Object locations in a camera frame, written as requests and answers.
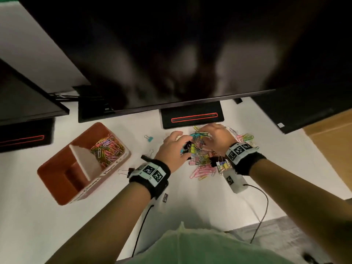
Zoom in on person's right hand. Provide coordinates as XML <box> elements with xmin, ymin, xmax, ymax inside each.
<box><xmin>198</xmin><ymin>123</ymin><xmax>238</xmax><ymax>157</ymax></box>

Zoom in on person's left hand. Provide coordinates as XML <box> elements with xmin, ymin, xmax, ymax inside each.
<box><xmin>154</xmin><ymin>131</ymin><xmax>193</xmax><ymax>173</ymax></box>

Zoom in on pile of mixed coloured clips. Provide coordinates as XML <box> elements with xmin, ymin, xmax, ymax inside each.
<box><xmin>180</xmin><ymin>129</ymin><xmax>231</xmax><ymax>176</ymax></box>

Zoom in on pile of colorful paper clips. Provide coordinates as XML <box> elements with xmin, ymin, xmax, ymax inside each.
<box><xmin>164</xmin><ymin>125</ymin><xmax>260</xmax><ymax>181</ymax></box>

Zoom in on sorted heap of paper clips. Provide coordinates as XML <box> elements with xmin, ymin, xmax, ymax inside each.
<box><xmin>91</xmin><ymin>134</ymin><xmax>125</xmax><ymax>169</ymax></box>

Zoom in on orange divided sorting box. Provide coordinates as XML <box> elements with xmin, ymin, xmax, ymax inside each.
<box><xmin>37</xmin><ymin>122</ymin><xmax>132</xmax><ymax>206</ymax></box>

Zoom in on person's right forearm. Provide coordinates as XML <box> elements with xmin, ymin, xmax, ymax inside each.
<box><xmin>249</xmin><ymin>158</ymin><xmax>352</xmax><ymax>264</ymax></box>

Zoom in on person's left forearm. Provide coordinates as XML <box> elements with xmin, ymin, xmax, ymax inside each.
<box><xmin>45</xmin><ymin>181</ymin><xmax>152</xmax><ymax>264</ymax></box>

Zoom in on plain cardboard box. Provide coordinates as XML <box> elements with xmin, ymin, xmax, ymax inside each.
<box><xmin>302</xmin><ymin>108</ymin><xmax>352</xmax><ymax>193</ymax></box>

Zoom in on black left wristband with markers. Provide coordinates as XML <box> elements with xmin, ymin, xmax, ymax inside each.
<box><xmin>128</xmin><ymin>158</ymin><xmax>172</xmax><ymax>200</ymax></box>

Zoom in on black laptop with orange stripe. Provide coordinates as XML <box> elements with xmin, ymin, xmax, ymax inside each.
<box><xmin>159</xmin><ymin>101</ymin><xmax>225</xmax><ymax>129</ymax></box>

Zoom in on wide black computer monitor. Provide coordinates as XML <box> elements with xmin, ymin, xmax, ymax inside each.
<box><xmin>16</xmin><ymin>0</ymin><xmax>352</xmax><ymax>113</ymax></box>

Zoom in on green shirt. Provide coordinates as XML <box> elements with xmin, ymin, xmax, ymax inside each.
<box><xmin>115</xmin><ymin>222</ymin><xmax>295</xmax><ymax>264</ymax></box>

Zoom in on black monitor stand red stripe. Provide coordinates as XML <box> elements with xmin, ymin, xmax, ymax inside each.
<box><xmin>0</xmin><ymin>118</ymin><xmax>55</xmax><ymax>154</ymax></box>

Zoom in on black left camera cable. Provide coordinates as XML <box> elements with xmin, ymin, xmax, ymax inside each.
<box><xmin>131</xmin><ymin>205</ymin><xmax>154</xmax><ymax>257</ymax></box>

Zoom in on black camera cable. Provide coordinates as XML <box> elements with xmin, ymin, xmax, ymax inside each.
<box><xmin>131</xmin><ymin>205</ymin><xmax>154</xmax><ymax>257</ymax></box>
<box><xmin>243</xmin><ymin>184</ymin><xmax>270</xmax><ymax>244</ymax></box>

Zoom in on black right camera cable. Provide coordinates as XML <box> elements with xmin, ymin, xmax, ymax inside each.
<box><xmin>243</xmin><ymin>184</ymin><xmax>270</xmax><ymax>244</ymax></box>

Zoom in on black cable bundle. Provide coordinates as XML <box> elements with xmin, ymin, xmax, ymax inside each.
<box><xmin>49</xmin><ymin>93</ymin><xmax>80</xmax><ymax>102</ymax></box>

